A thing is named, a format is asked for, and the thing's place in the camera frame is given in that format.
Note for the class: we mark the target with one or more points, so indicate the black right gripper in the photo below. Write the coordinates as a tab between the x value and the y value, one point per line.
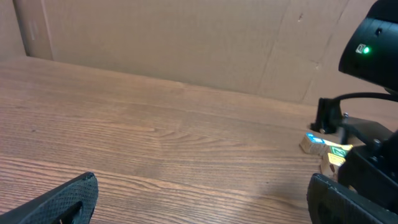
370	169

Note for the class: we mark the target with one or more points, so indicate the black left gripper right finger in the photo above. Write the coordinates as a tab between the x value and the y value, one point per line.
331	203

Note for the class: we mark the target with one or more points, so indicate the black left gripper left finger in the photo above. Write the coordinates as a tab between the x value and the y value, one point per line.
72	202

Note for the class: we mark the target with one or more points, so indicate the green letter wooden block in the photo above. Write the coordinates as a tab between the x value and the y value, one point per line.
338	150

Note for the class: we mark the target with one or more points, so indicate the yellow wooden block upper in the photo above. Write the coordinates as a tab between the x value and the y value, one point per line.
330	165

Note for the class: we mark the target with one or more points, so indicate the blue letter wooden block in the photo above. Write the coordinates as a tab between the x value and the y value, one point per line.
310	144

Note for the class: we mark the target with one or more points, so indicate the brown cardboard backdrop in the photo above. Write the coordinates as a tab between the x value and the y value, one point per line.
164	63

